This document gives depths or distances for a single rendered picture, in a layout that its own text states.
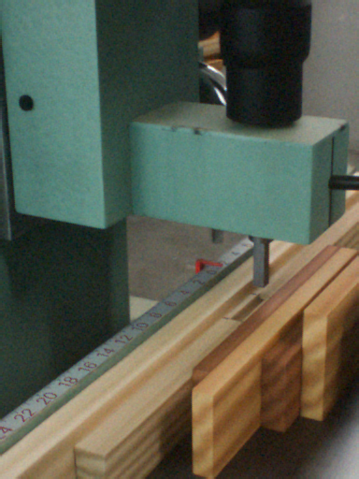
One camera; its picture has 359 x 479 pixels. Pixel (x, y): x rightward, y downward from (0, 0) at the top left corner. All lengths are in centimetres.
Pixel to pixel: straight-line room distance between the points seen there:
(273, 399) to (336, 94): 389
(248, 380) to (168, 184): 16
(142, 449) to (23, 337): 23
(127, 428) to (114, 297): 34
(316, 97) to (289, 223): 390
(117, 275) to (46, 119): 25
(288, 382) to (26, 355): 26
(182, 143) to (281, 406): 19
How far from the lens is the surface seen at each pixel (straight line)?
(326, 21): 442
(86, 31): 62
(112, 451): 52
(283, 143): 61
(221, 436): 56
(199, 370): 58
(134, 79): 66
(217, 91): 79
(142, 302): 101
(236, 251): 73
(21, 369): 77
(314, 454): 59
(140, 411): 55
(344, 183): 63
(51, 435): 52
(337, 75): 443
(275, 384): 59
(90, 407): 54
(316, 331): 59
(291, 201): 61
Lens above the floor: 123
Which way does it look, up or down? 22 degrees down
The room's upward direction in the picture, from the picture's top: 1 degrees counter-clockwise
